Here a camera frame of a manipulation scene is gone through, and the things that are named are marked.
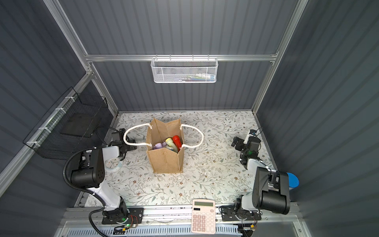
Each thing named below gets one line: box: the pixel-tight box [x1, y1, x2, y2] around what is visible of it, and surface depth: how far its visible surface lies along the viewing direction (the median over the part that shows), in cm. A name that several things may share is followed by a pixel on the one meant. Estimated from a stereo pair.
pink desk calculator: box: [190, 198, 217, 235], surface depth 74 cm
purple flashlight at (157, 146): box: [152, 142, 163, 150], surface depth 86 cm
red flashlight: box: [172, 135, 183, 153], surface depth 95 cm
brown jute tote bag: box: [123, 118, 204, 174], surface depth 84 cm
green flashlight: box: [165, 137, 179, 154], surface depth 96 cm
